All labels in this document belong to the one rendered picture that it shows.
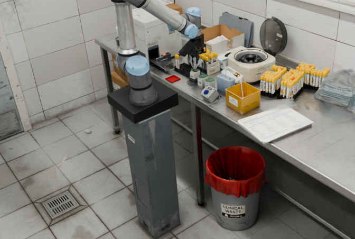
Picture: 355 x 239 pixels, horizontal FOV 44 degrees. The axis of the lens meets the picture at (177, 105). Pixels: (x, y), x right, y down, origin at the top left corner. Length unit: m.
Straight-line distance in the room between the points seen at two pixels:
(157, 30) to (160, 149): 0.80
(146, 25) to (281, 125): 1.09
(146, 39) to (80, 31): 1.36
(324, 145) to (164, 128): 0.85
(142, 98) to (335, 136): 0.97
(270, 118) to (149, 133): 0.64
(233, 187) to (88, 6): 2.21
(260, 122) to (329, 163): 0.41
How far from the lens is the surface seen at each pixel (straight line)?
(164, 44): 2.89
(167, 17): 2.21
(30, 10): 3.85
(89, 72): 4.23
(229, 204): 2.69
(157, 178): 2.56
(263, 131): 2.15
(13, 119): 4.05
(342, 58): 2.55
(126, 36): 2.30
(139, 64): 2.23
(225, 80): 2.43
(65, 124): 4.09
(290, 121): 2.24
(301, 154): 2.05
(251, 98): 2.30
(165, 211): 2.76
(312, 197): 2.75
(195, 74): 2.57
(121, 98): 2.41
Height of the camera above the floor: 2.11
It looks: 31 degrees down
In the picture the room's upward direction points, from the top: 5 degrees counter-clockwise
